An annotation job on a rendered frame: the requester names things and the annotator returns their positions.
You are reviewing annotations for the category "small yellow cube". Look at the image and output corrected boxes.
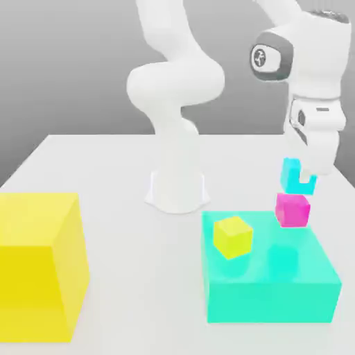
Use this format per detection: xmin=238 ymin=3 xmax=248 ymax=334
xmin=213 ymin=216 xmax=254 ymax=261

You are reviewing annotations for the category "large yellow box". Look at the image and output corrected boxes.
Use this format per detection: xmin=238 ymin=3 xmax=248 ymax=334
xmin=0 ymin=192 xmax=90 ymax=344

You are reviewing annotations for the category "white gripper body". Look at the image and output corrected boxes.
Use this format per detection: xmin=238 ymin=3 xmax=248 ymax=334
xmin=284 ymin=126 xmax=340 ymax=176

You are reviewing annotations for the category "large turquoise box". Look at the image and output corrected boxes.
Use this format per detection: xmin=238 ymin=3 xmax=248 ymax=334
xmin=200 ymin=209 xmax=343 ymax=324

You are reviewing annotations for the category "small magenta cube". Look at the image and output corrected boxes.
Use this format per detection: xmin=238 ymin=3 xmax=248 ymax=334
xmin=275 ymin=193 xmax=311 ymax=229

